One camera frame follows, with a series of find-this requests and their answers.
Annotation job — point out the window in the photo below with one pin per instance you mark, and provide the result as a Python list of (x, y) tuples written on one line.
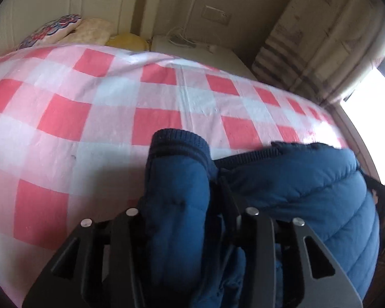
[(372, 112)]

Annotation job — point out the white nightstand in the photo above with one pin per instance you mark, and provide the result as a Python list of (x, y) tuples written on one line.
[(205, 56)]

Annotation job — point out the patterned pillow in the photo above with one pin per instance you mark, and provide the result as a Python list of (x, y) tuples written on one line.
[(51, 32)]

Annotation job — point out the cream pillow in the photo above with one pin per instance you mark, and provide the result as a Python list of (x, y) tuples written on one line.
[(89, 30)]

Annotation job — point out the yellow pillow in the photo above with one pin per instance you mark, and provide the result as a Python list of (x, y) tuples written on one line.
[(128, 41)]

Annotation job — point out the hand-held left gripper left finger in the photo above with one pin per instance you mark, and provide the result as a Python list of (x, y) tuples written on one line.
[(128, 231)]

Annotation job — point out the white lamp pole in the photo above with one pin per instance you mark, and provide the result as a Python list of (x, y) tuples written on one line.
[(192, 3)]

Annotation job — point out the pink checkered blanket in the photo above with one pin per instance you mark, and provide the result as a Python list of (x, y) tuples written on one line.
[(83, 118)]

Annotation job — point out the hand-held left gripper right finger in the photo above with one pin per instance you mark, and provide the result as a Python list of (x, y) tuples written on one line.
[(260, 237)]

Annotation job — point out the white bed headboard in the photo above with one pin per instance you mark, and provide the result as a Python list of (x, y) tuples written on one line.
[(51, 0)]

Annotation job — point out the printed curtain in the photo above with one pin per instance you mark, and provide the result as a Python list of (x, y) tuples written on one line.
[(324, 38)]

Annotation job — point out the blue quilted jacket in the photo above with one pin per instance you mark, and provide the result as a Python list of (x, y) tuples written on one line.
[(308, 186)]

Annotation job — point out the wall socket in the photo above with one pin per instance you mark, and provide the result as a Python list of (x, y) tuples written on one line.
[(216, 14)]

